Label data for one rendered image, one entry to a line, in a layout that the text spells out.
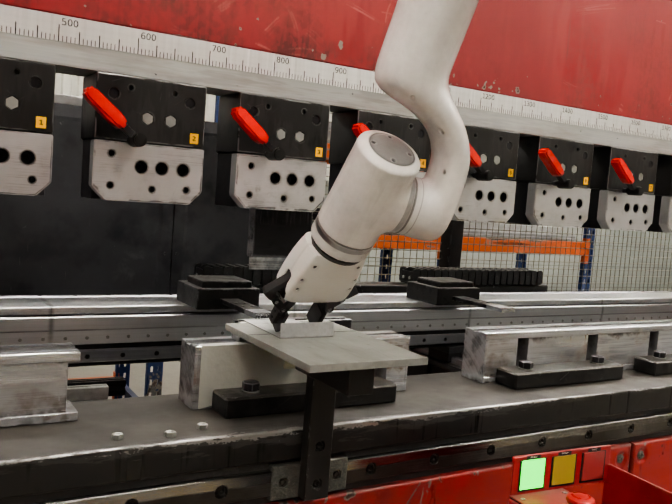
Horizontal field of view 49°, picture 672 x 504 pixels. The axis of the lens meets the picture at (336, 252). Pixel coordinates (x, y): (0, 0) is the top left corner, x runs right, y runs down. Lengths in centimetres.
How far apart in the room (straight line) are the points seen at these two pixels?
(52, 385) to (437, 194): 56
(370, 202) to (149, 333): 60
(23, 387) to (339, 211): 47
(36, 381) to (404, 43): 64
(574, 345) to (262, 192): 77
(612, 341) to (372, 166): 93
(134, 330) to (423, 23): 75
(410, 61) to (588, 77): 71
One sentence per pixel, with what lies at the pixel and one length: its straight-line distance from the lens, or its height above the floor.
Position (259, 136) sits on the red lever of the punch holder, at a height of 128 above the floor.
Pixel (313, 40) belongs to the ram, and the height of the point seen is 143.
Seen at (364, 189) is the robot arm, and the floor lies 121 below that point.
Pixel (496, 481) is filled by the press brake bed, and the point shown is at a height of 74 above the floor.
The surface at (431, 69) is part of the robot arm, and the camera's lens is 88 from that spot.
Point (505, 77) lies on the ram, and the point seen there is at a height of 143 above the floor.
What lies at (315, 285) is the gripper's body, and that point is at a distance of 99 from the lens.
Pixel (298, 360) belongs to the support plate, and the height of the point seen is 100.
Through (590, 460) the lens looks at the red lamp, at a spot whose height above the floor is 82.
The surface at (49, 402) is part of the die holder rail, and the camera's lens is 107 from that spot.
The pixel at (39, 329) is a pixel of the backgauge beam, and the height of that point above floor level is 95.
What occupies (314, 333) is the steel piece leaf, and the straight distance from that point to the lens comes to 106.
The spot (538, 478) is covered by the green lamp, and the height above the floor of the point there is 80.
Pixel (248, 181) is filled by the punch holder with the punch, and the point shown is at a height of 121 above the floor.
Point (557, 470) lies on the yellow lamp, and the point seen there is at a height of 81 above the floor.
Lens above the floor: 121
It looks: 5 degrees down
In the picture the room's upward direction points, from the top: 4 degrees clockwise
